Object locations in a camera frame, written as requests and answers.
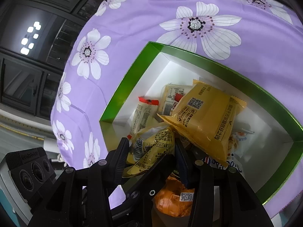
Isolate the green cardboard box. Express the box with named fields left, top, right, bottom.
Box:
left=99, top=41, right=303, bottom=205

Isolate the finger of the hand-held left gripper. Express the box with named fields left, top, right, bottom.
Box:
left=111, top=155, right=177, bottom=227

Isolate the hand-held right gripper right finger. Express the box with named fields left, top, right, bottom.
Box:
left=175, top=141, right=273, bottom=227

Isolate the cream snack packet red edge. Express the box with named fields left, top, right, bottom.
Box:
left=130, top=96, right=159, bottom=135

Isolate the purple floral blanket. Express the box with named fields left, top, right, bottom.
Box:
left=51, top=0, right=303, bottom=219

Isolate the orange snack packet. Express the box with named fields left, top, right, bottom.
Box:
left=153, top=176, right=196, bottom=218

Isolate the yellow crinkled candy packet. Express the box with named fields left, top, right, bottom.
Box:
left=122, top=126, right=176, bottom=178

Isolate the large yellow snack packet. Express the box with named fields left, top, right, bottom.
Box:
left=157, top=80, right=247, bottom=168

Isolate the beige snack packet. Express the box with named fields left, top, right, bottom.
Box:
left=161, top=84, right=193, bottom=102

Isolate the white snack packet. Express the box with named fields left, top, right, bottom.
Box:
left=208, top=120, right=256, bottom=171

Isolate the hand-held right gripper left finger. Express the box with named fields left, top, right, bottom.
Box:
left=27, top=137, right=130, bottom=227

